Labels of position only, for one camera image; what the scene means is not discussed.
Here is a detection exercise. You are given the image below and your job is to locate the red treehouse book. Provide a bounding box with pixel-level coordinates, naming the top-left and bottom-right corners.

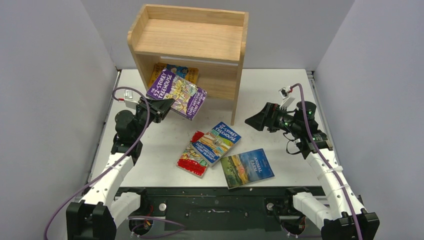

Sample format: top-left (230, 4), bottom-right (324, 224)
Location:
top-left (176, 131), bottom-right (208, 178)

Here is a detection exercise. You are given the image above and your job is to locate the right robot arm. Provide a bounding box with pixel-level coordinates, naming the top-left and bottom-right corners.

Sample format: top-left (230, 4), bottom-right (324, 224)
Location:
top-left (244, 101), bottom-right (380, 240)

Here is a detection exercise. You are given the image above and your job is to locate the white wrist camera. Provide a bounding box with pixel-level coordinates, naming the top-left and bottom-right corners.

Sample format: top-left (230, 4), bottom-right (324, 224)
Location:
top-left (278, 86), bottom-right (295, 110)
top-left (118, 95), bottom-right (138, 110)

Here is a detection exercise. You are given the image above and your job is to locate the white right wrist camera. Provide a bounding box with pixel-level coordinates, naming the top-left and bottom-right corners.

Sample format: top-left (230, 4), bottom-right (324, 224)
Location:
top-left (278, 86), bottom-right (295, 110)

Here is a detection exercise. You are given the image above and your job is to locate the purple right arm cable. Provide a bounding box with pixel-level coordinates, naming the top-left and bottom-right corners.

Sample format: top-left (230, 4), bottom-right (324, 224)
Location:
top-left (288, 83), bottom-right (365, 240)

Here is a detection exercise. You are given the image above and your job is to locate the wooden shelf unit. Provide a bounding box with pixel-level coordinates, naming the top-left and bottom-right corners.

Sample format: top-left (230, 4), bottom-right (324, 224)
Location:
top-left (127, 4), bottom-right (249, 113)

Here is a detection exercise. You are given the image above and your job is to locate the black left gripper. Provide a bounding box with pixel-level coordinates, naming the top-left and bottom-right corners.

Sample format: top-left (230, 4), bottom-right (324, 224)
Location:
top-left (132, 97), bottom-right (175, 140)

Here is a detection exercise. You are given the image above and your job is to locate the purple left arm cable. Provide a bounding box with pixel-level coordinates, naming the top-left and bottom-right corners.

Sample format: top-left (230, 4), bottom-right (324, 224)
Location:
top-left (43, 86), bottom-right (186, 240)

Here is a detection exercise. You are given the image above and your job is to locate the purple 52-storey treehouse book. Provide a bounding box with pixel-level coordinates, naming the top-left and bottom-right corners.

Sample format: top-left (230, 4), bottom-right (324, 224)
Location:
top-left (146, 68), bottom-right (208, 120)

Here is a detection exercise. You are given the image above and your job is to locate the animal farm book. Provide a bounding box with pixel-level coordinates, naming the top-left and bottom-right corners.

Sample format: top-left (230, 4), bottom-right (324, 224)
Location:
top-left (220, 148), bottom-right (275, 190)

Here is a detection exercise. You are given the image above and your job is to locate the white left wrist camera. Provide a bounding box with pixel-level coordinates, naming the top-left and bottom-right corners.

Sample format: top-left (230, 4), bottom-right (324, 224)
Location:
top-left (118, 95), bottom-right (138, 110)

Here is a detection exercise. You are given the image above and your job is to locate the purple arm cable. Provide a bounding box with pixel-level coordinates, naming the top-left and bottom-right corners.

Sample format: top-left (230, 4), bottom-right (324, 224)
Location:
top-left (43, 86), bottom-right (186, 240)
top-left (288, 83), bottom-right (365, 240)

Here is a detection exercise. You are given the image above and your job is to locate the blue 91-storey treehouse book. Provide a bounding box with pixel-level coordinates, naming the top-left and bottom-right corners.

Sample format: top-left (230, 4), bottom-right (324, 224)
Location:
top-left (191, 121), bottom-right (242, 166)

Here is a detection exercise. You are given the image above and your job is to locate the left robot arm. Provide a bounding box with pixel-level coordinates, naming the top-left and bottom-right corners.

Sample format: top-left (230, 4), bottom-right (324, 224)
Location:
top-left (66, 98), bottom-right (174, 240)

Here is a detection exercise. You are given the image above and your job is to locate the yellow 130-storey treehouse book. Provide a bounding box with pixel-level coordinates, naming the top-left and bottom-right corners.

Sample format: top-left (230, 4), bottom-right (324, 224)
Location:
top-left (147, 62), bottom-right (199, 88)

